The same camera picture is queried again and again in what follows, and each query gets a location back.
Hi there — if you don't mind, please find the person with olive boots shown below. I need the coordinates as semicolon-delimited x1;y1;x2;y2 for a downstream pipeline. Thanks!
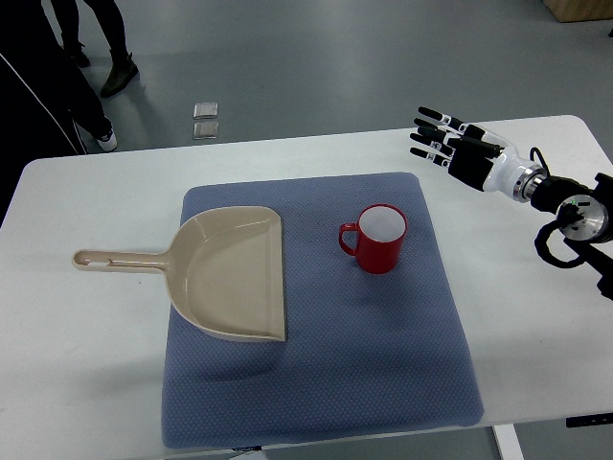
51;0;138;99

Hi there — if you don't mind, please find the white table leg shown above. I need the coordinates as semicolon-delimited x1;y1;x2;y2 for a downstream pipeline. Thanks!
491;425;525;460

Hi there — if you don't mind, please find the wooden box corner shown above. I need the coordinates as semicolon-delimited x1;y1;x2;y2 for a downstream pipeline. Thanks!
543;0;612;23

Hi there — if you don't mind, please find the lower metal floor plate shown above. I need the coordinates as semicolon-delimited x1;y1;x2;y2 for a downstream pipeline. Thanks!
193;121;219;140

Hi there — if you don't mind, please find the red mug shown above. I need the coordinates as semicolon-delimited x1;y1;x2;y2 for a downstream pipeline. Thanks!
338;203;408;275

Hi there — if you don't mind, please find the black table control panel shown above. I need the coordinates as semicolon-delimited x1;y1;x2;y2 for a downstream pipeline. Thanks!
565;413;613;428

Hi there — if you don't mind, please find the upper metal floor plate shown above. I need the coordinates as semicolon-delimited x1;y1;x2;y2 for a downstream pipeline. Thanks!
193;102;218;120

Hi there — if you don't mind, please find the metal floor plate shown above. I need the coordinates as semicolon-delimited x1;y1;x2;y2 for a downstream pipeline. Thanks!
193;102;218;120
193;121;219;140

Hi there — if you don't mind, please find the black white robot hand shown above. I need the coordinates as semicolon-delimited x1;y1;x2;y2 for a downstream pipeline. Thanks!
410;106;549;202

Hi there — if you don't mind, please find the beige plastic dustpan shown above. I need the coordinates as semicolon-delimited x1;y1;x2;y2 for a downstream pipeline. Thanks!
73;206;287;342

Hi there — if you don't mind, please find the blue textured mat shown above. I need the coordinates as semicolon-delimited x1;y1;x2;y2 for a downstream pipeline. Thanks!
161;172;484;449

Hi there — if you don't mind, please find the person in black tracksuit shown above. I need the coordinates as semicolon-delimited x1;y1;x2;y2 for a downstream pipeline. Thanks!
1;1;117;216

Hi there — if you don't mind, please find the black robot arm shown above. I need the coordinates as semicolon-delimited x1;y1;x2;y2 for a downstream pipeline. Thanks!
530;148;612;299

